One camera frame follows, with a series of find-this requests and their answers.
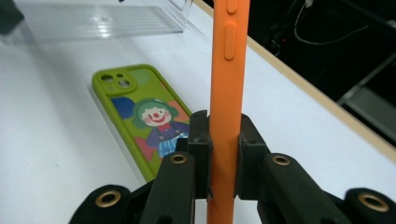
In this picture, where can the white metal table frame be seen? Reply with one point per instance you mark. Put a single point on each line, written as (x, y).
(370, 105)

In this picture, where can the orange phone case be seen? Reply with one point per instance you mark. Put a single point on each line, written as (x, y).
(227, 93)

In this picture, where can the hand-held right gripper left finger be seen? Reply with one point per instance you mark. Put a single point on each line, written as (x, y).
(200, 149)

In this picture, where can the green clown print phone case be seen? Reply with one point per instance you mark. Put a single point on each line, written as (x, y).
(137, 102)

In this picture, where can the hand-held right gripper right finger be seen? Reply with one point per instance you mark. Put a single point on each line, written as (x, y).
(250, 146)

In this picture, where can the clear plastic rack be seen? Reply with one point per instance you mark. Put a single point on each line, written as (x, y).
(93, 21)

